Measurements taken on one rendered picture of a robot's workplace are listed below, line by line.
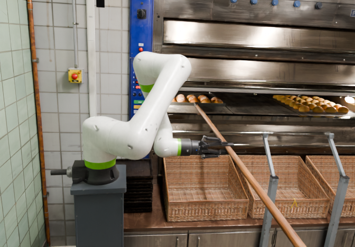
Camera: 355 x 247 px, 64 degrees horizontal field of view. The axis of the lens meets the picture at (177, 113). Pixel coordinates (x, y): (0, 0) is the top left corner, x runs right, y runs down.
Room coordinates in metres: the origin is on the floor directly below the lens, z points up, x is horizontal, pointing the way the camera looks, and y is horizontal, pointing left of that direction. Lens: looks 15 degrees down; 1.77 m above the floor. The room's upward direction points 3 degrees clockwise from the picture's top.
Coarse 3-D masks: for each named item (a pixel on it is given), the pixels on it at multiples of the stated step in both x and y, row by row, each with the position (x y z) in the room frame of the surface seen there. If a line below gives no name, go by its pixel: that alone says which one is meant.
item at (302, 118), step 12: (228, 120) 2.19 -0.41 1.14; (240, 120) 2.20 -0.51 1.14; (252, 120) 2.21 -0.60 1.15; (264, 120) 2.22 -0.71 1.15; (276, 120) 2.24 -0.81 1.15; (288, 120) 2.25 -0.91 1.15; (300, 120) 2.26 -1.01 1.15; (312, 120) 2.27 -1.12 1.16; (324, 120) 2.29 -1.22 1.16; (336, 120) 2.30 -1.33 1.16; (348, 120) 2.31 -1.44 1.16
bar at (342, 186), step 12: (180, 132) 1.76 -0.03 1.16; (192, 132) 1.77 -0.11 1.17; (204, 132) 1.78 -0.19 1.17; (228, 132) 1.80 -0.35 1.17; (240, 132) 1.81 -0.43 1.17; (252, 132) 1.82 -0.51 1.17; (264, 132) 1.83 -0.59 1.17; (276, 132) 1.85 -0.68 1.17; (288, 132) 1.86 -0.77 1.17; (300, 132) 1.87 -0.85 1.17; (312, 132) 1.88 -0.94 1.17; (324, 132) 1.90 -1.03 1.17; (264, 144) 1.81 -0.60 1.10; (336, 156) 1.79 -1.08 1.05; (276, 180) 1.61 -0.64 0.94; (348, 180) 1.67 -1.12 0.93; (336, 204) 1.68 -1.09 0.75; (264, 216) 1.64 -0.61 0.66; (336, 216) 1.67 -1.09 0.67; (264, 228) 1.61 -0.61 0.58; (336, 228) 1.67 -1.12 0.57; (264, 240) 1.61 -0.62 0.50
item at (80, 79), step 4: (68, 68) 1.98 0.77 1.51; (72, 68) 1.99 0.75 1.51; (80, 68) 2.01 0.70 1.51; (68, 72) 1.96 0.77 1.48; (72, 72) 1.97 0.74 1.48; (76, 72) 1.97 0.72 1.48; (80, 72) 1.97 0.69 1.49; (84, 72) 2.04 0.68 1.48; (68, 76) 1.96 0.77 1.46; (80, 76) 1.97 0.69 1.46; (84, 76) 2.03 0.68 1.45; (68, 80) 1.96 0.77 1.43; (72, 80) 1.96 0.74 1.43; (76, 80) 1.97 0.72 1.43; (80, 80) 1.97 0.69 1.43; (84, 80) 2.03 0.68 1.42
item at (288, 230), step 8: (200, 112) 2.16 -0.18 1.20; (208, 120) 1.92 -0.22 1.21; (216, 128) 1.75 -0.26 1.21; (232, 152) 1.36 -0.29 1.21; (240, 160) 1.27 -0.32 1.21; (240, 168) 1.20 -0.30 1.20; (248, 176) 1.11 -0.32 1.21; (256, 184) 1.04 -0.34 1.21; (256, 192) 1.01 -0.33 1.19; (264, 192) 0.99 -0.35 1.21; (264, 200) 0.94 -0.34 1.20; (272, 208) 0.88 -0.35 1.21; (280, 216) 0.83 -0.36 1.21; (280, 224) 0.81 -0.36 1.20; (288, 224) 0.79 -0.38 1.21; (288, 232) 0.76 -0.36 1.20; (296, 240) 0.72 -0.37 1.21
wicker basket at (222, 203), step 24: (168, 168) 2.06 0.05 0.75; (216, 168) 2.12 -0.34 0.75; (168, 192) 1.71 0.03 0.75; (192, 192) 2.00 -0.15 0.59; (216, 192) 2.02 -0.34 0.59; (240, 192) 1.84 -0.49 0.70; (168, 216) 1.62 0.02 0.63; (192, 216) 1.65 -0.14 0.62; (216, 216) 1.68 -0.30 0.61; (240, 216) 1.70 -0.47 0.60
